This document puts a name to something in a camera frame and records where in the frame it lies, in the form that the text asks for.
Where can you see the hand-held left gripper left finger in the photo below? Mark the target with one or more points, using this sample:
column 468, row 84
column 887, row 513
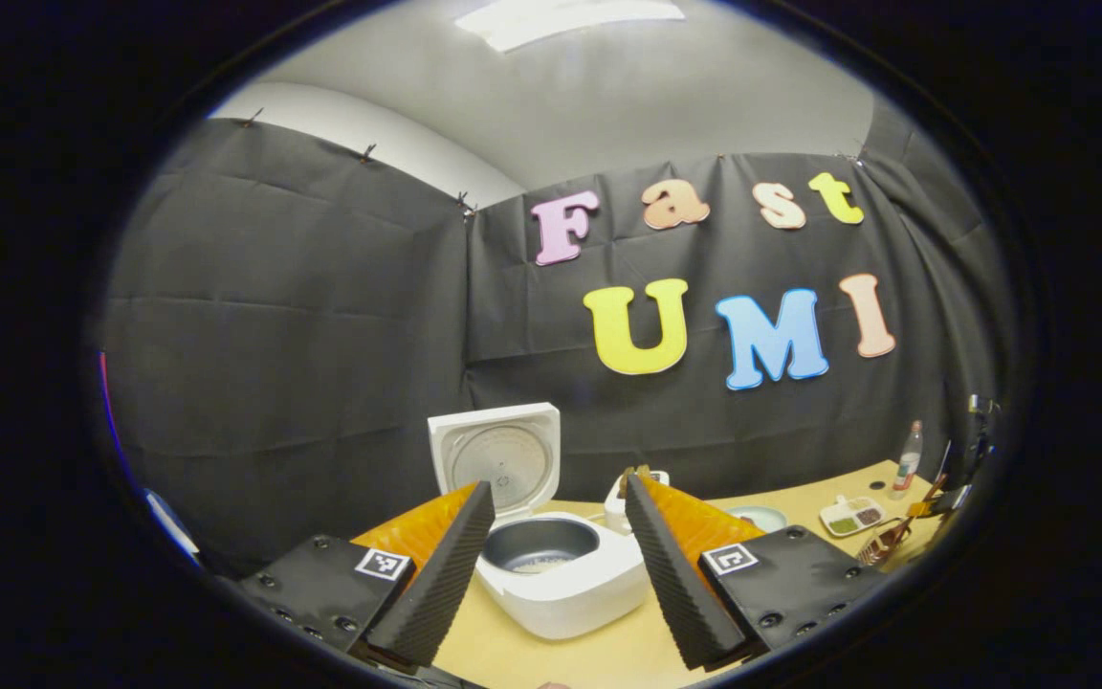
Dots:
column 446, row 593

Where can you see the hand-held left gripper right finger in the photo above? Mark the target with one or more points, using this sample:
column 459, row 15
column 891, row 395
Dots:
column 680, row 593

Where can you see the white rice heap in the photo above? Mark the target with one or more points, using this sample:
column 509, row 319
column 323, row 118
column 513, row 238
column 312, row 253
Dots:
column 541, row 565

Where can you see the white rice cooker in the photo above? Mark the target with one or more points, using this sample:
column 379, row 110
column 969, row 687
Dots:
column 570, row 595

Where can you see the clear plastic bottle red label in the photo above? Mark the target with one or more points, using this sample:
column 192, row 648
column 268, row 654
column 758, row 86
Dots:
column 907, row 464

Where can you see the white toaster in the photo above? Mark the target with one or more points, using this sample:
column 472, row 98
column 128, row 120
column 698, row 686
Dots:
column 615, row 512

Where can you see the pale green plate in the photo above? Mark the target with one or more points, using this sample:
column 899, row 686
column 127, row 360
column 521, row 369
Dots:
column 766, row 519

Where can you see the white divided grain dish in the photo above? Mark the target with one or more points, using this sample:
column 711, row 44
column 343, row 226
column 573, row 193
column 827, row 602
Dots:
column 852, row 522

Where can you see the black backdrop cloth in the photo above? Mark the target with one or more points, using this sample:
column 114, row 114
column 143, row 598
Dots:
column 321, row 335

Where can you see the ceiling light panel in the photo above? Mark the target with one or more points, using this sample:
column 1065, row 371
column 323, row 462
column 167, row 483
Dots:
column 570, row 21

